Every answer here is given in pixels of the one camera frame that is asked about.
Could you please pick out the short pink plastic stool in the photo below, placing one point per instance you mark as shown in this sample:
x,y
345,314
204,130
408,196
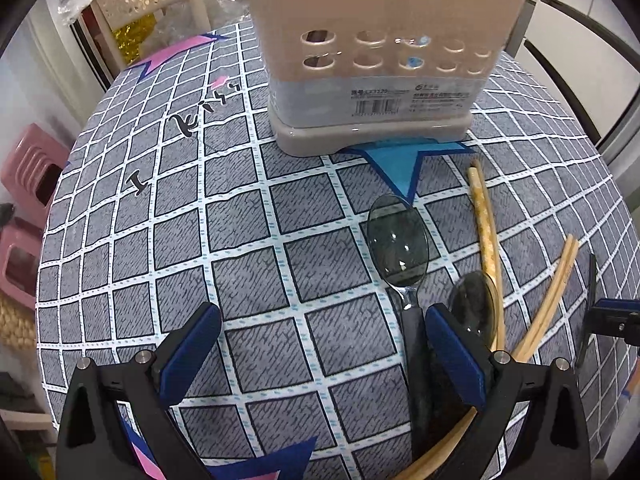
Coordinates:
x,y
21,245

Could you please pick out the metal spoon black handle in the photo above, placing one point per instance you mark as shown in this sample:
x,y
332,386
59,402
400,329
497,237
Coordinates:
x,y
472,302
398,246

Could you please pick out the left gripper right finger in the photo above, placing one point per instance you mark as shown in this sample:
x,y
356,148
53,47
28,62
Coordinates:
x,y
462,355

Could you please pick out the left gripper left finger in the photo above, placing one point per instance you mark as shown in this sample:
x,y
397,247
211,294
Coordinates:
x,y
182,353

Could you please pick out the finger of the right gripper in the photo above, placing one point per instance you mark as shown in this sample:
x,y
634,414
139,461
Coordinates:
x,y
630,305
590,299

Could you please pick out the patterned yellow chopstick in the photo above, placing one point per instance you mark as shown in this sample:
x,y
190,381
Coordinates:
x,y
489,249

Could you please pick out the tall pink plastic stool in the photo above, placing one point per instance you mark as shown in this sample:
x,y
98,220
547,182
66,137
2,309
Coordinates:
x,y
30,173

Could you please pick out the blue checkered tablecloth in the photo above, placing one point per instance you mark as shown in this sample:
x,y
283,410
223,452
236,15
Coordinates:
x,y
176,193

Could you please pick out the beige plastic utensil holder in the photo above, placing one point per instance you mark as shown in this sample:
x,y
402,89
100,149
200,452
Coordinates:
x,y
349,72

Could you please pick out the wooden chopstick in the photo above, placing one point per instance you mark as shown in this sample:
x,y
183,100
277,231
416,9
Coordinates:
x,y
545,299
555,299

